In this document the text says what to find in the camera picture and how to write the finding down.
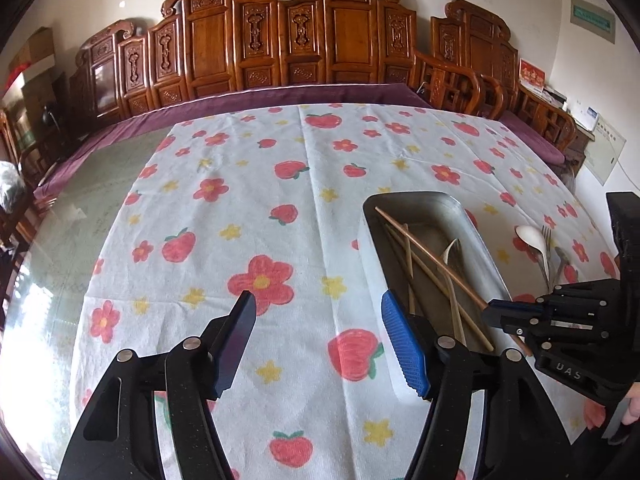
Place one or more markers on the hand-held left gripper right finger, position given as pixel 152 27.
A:
pixel 407 347

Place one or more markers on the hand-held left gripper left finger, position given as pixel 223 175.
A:
pixel 235 340

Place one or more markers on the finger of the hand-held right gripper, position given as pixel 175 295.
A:
pixel 590 296
pixel 550 325

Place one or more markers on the metal fork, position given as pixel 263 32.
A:
pixel 547 245

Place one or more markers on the large white spoon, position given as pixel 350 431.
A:
pixel 531 237

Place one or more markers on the small white spoon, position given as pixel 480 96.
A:
pixel 452 255

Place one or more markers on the rectangular metal tray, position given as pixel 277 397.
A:
pixel 435 210

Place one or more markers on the person's right hand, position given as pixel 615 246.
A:
pixel 634 405

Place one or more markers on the white panel board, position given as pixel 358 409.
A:
pixel 605 152

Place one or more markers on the strawberry flower print tablecloth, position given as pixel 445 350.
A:
pixel 300 210

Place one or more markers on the purple armchair cushion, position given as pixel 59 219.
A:
pixel 530 135

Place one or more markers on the white desk device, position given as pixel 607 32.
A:
pixel 585 115

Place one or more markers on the tissue box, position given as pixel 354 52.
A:
pixel 555 97

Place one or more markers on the red card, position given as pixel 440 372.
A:
pixel 532 75

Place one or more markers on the carved wooden armchair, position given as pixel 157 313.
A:
pixel 480 50

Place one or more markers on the clear plastic bag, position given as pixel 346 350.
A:
pixel 11 187

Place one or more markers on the wooden chair with armrests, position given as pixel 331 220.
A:
pixel 25 160

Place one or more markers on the carved wooden sofa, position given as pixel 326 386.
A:
pixel 350 40

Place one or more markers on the brown cardboard box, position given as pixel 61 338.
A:
pixel 37 45

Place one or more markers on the grey wall electrical box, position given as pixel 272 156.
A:
pixel 594 20

